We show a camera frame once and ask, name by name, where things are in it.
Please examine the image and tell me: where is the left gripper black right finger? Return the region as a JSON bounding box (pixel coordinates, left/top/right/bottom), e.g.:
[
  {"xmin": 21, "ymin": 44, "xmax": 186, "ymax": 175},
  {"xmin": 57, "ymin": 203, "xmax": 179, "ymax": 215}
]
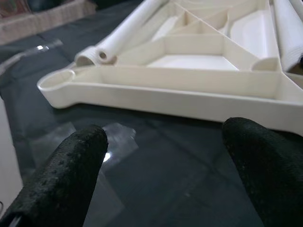
[{"xmin": 222, "ymin": 117, "xmax": 303, "ymax": 227}]

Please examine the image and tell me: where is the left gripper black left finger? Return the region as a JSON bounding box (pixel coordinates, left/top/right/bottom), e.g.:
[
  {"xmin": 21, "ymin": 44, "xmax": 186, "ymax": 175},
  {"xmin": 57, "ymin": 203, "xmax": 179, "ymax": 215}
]
[{"xmin": 4, "ymin": 124, "xmax": 109, "ymax": 227}]

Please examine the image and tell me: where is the black tablecloth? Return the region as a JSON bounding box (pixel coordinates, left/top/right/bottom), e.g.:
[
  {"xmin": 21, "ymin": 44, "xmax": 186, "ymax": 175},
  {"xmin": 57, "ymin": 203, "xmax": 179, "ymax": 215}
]
[{"xmin": 0, "ymin": 4, "xmax": 303, "ymax": 227}]

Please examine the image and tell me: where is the white plastic table top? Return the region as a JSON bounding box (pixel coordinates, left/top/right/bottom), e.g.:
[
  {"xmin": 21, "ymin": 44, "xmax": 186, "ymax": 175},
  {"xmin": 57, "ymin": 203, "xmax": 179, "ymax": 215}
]
[{"xmin": 37, "ymin": 0, "xmax": 303, "ymax": 132}]

